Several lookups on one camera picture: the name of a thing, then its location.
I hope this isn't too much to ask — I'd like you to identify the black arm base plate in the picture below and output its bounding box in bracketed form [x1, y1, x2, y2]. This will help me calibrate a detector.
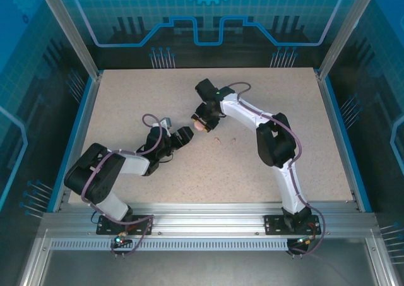
[96, 215, 154, 235]
[263, 215, 322, 235]

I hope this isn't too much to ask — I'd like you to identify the grey metal shelf panel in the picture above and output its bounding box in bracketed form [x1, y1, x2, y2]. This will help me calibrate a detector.
[18, 235, 400, 286]

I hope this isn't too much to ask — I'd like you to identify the aluminium frame post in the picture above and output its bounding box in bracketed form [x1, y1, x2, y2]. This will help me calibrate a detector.
[35, 0, 104, 80]
[317, 0, 381, 81]

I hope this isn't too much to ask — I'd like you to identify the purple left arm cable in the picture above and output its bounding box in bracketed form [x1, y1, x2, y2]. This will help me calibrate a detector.
[80, 114, 165, 260]

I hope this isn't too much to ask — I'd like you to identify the aluminium mounting rail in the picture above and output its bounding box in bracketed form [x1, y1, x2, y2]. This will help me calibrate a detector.
[40, 202, 379, 237]

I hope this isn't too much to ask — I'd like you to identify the small electronics connector board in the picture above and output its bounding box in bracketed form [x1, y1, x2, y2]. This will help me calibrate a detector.
[288, 235, 316, 248]
[114, 232, 132, 248]

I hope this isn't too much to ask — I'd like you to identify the slotted metal cable duct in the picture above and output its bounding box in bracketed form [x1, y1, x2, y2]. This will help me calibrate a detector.
[49, 239, 316, 251]

